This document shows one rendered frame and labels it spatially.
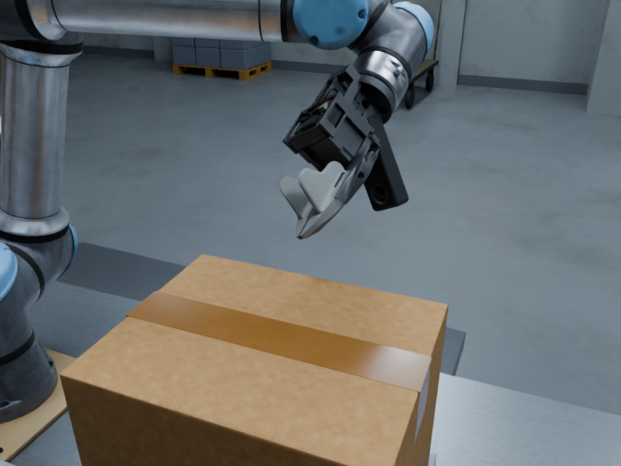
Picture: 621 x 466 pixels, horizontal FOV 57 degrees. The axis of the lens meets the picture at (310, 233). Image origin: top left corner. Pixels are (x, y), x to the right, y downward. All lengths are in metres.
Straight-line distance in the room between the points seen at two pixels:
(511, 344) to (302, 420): 2.09
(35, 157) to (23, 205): 0.08
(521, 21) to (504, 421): 6.37
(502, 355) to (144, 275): 1.59
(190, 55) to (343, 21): 7.07
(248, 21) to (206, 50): 6.88
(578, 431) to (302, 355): 0.53
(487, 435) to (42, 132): 0.77
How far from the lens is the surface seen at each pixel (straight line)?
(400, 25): 0.77
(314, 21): 0.61
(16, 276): 0.91
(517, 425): 0.93
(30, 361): 0.97
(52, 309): 1.22
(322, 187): 0.62
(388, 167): 0.70
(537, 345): 2.56
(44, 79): 0.88
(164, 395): 0.51
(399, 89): 0.72
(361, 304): 0.61
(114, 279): 1.28
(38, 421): 0.96
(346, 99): 0.65
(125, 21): 0.68
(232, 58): 7.34
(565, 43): 7.10
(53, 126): 0.91
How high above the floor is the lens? 1.45
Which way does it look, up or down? 26 degrees down
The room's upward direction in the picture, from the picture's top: straight up
